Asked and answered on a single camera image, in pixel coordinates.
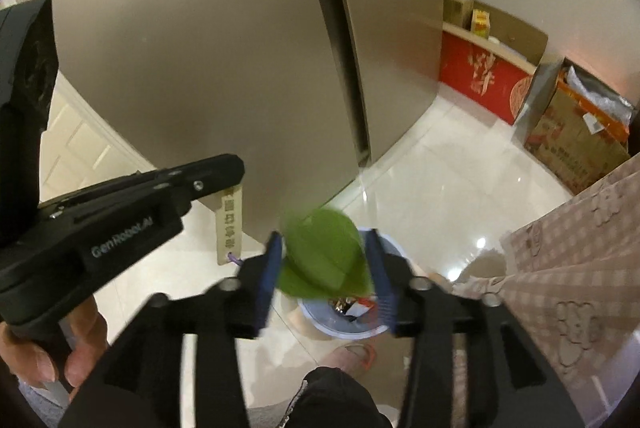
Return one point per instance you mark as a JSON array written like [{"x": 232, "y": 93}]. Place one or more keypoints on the person's left hand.
[{"x": 85, "y": 338}]

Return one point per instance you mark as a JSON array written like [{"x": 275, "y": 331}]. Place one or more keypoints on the yellow carton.
[{"x": 480, "y": 23}]

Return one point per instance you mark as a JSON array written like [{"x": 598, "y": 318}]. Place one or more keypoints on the person's foot in slipper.
[{"x": 352, "y": 355}]

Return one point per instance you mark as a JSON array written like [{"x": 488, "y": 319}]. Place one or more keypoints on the blue plastic waste bin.
[{"x": 340, "y": 325}]

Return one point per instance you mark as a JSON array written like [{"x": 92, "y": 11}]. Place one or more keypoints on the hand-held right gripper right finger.
[{"x": 382, "y": 288}]

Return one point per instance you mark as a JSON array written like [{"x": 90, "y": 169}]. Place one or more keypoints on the person's leg in black shorts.
[{"x": 330, "y": 403}]

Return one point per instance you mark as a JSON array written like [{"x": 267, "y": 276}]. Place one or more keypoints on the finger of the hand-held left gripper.
[
  {"x": 150, "y": 175},
  {"x": 210, "y": 180}
]

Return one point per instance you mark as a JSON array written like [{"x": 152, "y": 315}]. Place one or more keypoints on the red cardboard box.
[{"x": 475, "y": 68}]

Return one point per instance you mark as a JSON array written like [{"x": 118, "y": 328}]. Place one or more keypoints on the beige refrigerator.
[{"x": 200, "y": 58}]

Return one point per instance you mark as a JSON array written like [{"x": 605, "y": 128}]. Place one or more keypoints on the small brown cardboard box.
[{"x": 457, "y": 10}]

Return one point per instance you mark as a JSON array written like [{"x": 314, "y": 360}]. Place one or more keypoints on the pink checkered bunny tablecloth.
[{"x": 575, "y": 268}]

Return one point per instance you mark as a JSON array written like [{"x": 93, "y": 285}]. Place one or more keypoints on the brown printed cardboard box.
[{"x": 570, "y": 148}]

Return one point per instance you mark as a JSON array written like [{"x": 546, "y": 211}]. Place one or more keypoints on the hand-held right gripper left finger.
[{"x": 267, "y": 283}]

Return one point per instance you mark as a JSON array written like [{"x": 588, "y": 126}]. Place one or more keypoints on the red snack wrapper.
[{"x": 350, "y": 307}]

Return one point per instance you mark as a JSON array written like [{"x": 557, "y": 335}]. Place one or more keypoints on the green leaf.
[{"x": 325, "y": 253}]

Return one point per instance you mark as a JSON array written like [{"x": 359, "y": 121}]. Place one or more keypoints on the clear plastic bag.
[{"x": 600, "y": 93}]

